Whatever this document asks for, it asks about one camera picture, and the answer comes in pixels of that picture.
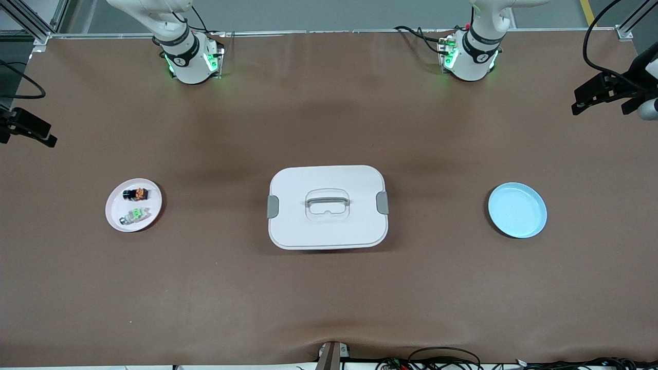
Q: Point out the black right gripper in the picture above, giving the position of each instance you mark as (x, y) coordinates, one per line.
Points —
(15, 122)

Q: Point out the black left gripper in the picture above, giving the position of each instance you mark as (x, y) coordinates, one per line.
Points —
(623, 88)

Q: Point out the orange and black switch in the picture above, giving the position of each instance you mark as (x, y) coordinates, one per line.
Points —
(135, 194)

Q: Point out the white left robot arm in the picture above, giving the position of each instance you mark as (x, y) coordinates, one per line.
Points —
(470, 61)

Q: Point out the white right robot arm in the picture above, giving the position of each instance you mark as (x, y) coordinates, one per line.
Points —
(187, 64)

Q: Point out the white lidded storage box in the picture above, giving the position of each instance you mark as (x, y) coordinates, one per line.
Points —
(329, 231)

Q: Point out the pink round plate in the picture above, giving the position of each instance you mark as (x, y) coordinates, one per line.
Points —
(149, 198)

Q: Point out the light blue round plate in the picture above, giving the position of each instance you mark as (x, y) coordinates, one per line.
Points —
(516, 210)

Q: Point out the brown table mat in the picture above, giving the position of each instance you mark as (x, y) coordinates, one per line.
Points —
(329, 298)

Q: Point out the aluminium frame post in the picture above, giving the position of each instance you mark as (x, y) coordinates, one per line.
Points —
(36, 25)
(629, 25)

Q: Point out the green and grey switch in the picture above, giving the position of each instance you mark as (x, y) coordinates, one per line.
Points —
(135, 215)

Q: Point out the brown camera mount bracket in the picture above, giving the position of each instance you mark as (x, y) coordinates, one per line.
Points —
(331, 355)

